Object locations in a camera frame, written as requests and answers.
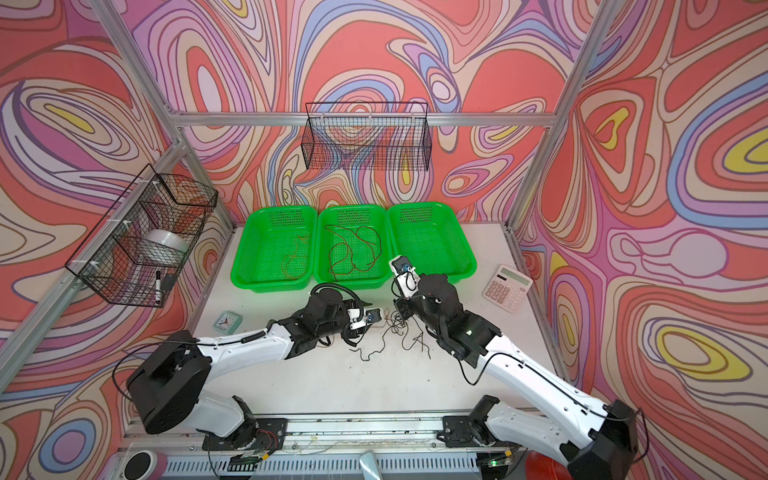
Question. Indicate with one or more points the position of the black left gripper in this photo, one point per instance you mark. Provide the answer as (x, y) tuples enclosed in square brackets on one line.
[(352, 304)]

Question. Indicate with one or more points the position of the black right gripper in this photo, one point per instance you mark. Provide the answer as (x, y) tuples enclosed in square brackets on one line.
[(403, 307)]

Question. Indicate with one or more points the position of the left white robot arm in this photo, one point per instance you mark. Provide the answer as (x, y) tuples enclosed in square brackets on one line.
[(168, 389)]

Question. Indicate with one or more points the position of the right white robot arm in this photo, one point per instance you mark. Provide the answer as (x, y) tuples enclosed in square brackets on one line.
[(590, 438)]

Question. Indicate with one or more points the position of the right green plastic basket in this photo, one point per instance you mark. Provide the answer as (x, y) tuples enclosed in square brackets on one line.
[(430, 236)]

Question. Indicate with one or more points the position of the green plastic basket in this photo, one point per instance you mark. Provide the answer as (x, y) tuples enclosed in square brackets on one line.
[(430, 236), (353, 247), (275, 252)]

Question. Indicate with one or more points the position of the white pink calculator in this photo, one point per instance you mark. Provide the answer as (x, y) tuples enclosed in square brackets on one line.
[(508, 288)]

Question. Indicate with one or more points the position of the middle green plastic basket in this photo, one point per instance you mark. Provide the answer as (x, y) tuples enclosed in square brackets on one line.
[(353, 247)]

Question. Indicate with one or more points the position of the left green plastic basket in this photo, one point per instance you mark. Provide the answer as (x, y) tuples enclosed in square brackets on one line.
[(275, 252)]

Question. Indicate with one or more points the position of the small green alarm clock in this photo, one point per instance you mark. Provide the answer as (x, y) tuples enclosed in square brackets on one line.
[(227, 323)]

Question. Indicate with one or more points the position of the red bucket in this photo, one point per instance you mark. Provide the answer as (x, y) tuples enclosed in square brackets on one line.
[(541, 467)]

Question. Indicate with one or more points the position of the grey round speaker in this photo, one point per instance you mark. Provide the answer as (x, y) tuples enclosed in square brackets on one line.
[(145, 465)]

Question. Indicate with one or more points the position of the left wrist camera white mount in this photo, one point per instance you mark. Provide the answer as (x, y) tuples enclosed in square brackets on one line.
[(363, 318)]

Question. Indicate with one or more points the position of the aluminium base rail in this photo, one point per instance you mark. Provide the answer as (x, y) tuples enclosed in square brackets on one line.
[(407, 446)]

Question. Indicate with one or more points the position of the black wire basket back wall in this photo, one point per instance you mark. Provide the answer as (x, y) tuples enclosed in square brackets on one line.
[(367, 135)]

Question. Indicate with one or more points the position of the black wire basket wall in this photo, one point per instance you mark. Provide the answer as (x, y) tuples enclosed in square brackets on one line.
[(367, 135), (119, 265)]

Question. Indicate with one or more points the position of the black wire basket left wall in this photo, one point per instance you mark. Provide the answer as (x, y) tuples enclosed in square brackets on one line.
[(119, 265)]

